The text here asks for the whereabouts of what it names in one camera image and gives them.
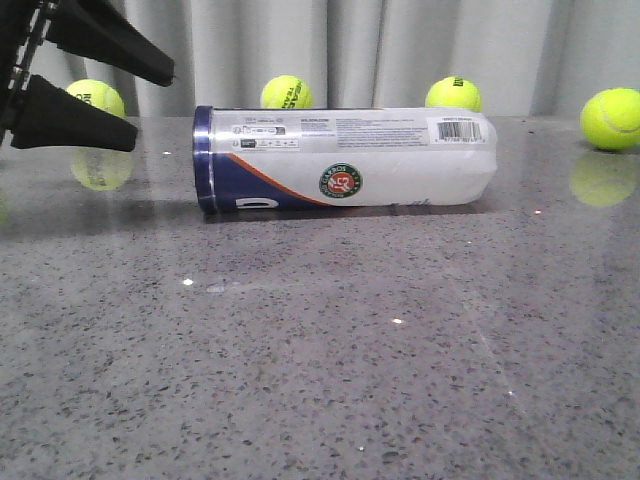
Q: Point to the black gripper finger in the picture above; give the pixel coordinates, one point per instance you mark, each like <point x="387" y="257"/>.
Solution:
<point x="44" y="115"/>
<point x="95" y="29"/>

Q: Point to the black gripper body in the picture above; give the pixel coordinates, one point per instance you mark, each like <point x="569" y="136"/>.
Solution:
<point x="24" y="26"/>

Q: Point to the white tennis ball can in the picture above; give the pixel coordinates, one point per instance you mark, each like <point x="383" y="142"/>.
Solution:
<point x="296" y="159"/>

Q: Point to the Roland Garros tennis ball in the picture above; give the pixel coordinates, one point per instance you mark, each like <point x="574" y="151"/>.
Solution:
<point x="98" y="94"/>

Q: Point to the Head Team tennis ball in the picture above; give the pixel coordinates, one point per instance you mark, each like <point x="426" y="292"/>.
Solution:
<point x="286" y="92"/>

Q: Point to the Wilson tennis ball behind can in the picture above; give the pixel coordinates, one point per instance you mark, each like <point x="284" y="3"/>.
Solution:
<point x="454" y="91"/>

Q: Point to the far right tennis ball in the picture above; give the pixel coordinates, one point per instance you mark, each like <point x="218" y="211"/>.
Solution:
<point x="610" y="119"/>

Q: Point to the grey pleated curtain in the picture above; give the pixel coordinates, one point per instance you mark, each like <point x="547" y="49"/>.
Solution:
<point x="526" y="57"/>

